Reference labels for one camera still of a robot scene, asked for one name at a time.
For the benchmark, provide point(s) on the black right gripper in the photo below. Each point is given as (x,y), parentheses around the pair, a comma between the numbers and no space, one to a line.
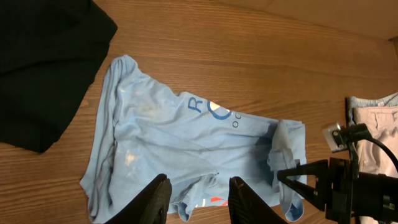
(342,190)

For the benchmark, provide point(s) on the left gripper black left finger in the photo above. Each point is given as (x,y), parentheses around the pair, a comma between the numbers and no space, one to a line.
(150,206)

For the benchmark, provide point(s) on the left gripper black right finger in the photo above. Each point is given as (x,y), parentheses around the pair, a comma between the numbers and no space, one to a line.
(246,207)

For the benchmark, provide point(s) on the light blue printed t-shirt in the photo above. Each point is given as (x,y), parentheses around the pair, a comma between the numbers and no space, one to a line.
(144,129)

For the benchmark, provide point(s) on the beige shorts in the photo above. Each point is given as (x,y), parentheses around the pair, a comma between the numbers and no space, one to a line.
(380,116)

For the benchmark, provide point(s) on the black folded t-shirt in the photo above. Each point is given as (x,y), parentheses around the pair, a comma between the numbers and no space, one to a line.
(51,51)

